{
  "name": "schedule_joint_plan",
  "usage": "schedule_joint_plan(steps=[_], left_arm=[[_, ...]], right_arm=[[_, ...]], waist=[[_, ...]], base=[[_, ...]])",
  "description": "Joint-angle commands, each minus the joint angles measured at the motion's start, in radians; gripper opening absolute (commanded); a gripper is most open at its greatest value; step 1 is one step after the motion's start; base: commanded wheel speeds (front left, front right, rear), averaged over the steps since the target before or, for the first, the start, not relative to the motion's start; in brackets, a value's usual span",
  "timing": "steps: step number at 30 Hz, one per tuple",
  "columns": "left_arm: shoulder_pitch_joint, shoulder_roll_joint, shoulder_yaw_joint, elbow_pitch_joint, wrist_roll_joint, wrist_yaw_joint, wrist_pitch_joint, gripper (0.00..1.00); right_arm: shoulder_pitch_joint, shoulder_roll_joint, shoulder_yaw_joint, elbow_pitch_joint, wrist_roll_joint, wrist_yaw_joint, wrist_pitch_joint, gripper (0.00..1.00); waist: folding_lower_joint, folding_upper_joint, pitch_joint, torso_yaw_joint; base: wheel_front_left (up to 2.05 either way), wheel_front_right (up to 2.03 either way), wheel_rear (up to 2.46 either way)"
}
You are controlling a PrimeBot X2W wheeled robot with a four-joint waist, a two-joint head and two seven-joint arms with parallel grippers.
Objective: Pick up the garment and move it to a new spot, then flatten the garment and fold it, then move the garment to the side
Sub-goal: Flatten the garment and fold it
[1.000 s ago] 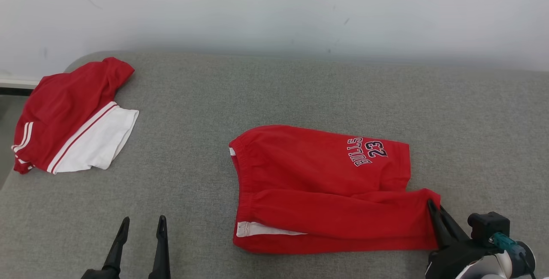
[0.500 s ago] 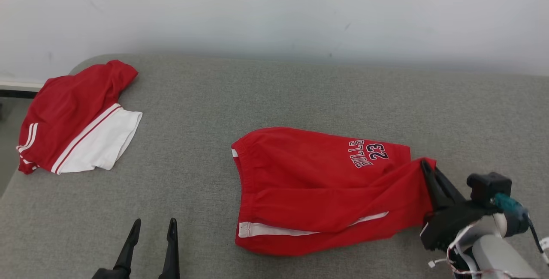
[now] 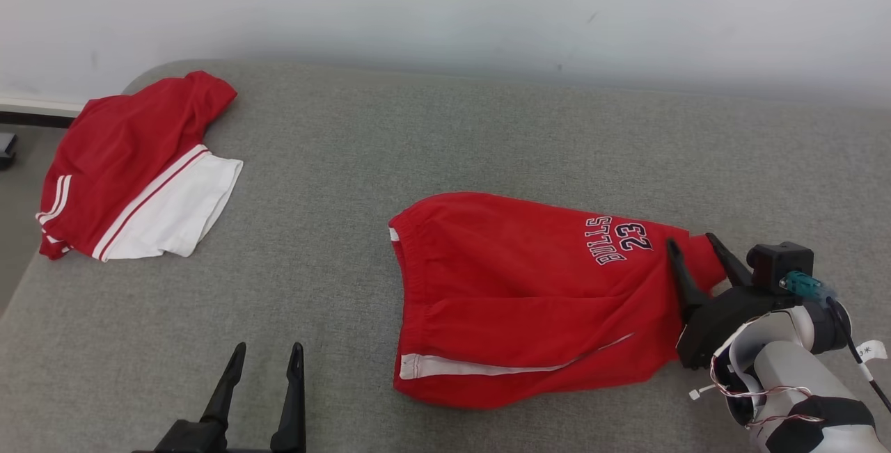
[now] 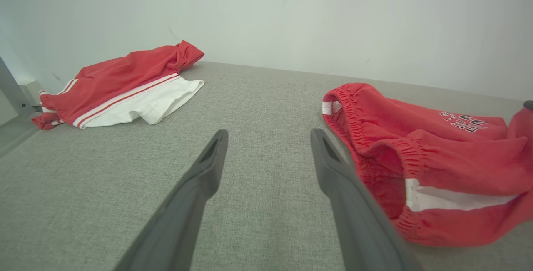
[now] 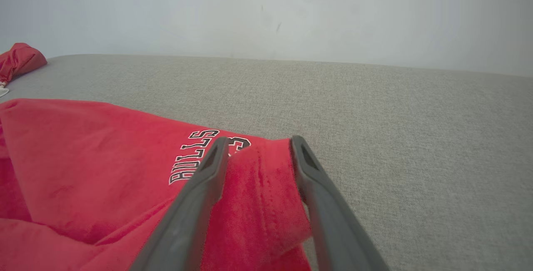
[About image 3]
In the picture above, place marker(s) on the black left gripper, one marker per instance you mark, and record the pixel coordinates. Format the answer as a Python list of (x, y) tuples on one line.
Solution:
[(191, 439)]

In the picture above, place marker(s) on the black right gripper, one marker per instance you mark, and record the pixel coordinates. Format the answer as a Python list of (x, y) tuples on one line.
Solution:
[(724, 314)]

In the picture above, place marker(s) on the red Bulls shorts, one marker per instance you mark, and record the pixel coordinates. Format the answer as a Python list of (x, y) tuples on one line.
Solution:
[(522, 286)]

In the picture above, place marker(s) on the red white-sleeved jersey shirt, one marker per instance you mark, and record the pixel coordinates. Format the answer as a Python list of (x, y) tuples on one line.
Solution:
[(118, 154)]

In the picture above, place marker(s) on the dark box on floor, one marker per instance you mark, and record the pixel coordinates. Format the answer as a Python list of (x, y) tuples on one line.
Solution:
[(7, 150)]

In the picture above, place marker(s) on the white black baseboard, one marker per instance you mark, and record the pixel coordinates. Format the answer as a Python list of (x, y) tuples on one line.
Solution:
[(35, 112)]

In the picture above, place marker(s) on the teal right camera connector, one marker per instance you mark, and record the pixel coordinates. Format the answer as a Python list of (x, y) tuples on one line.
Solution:
[(804, 284)]

